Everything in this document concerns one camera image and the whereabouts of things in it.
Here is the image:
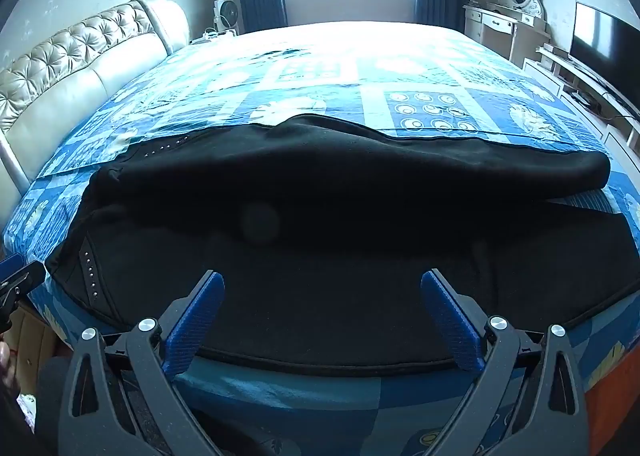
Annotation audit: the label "black cable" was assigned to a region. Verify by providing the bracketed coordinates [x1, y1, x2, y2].
[594, 103, 637, 123]

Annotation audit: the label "white cable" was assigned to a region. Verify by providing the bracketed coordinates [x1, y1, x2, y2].
[190, 28, 237, 45]

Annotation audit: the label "white box fan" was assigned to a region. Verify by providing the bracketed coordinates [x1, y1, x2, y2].
[213, 0, 245, 34]

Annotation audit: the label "black pants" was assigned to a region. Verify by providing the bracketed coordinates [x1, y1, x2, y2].
[44, 113, 629, 371]

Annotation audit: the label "black flat television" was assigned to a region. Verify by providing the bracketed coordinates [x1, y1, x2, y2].
[570, 0, 640, 105]

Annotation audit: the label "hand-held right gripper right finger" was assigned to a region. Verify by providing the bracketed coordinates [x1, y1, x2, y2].
[420, 269, 592, 456]

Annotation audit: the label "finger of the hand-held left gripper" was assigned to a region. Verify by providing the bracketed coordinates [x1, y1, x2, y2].
[0, 254, 44, 333]

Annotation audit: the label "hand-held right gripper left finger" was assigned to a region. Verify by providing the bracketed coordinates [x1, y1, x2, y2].
[59, 269, 227, 456]

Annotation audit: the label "beige tufted leather headboard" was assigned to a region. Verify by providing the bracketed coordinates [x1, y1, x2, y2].
[0, 0, 191, 197]

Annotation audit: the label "white television stand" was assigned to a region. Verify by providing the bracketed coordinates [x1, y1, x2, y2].
[522, 46, 640, 163]

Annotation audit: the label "white dressing table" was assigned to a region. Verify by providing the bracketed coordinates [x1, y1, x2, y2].
[462, 2, 552, 69]

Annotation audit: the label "person's leg in grey trousers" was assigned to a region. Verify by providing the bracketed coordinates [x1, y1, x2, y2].
[31, 355, 77, 443]

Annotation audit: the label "wooden bed frame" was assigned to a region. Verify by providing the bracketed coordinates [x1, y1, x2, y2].
[9, 303, 63, 373]

